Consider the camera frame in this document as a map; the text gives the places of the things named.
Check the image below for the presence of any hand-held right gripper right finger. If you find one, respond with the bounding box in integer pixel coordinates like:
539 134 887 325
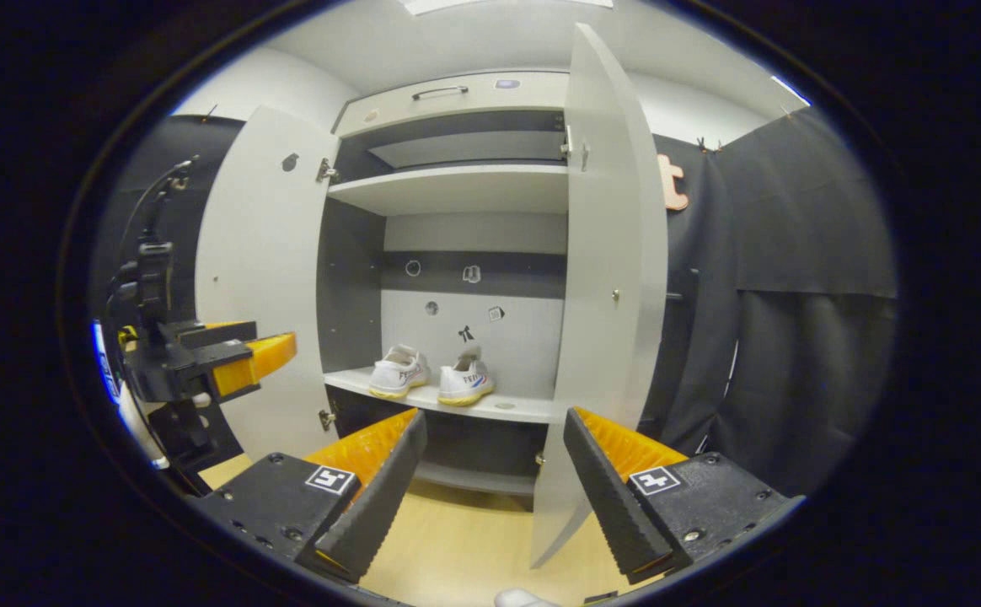
562 407 805 584

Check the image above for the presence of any small ceiling light panel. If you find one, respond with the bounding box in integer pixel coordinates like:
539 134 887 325
773 76 812 107

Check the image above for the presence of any grey drawer with metal handle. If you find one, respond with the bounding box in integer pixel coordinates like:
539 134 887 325
335 72 570 138

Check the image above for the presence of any large ceiling light panel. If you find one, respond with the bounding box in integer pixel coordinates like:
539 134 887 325
402 0 614 16

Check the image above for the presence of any white shoe with striped side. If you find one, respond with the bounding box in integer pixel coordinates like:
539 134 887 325
437 346 496 407

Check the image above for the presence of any grey shoe cabinet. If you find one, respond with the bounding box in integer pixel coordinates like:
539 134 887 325
315 70 571 498

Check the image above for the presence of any grey shoe cabinet door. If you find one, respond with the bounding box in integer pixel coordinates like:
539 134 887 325
529 23 699 570
194 105 341 463

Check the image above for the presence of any black backdrop cloth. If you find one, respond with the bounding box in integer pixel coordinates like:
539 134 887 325
638 108 898 498
90 115 247 498

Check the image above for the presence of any blue white printed object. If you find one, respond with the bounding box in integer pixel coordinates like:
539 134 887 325
90 320 121 407

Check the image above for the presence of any black cable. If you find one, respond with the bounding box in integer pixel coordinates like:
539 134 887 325
115 155 202 247

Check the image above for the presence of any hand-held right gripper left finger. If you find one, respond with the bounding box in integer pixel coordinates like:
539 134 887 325
196 407 428 584

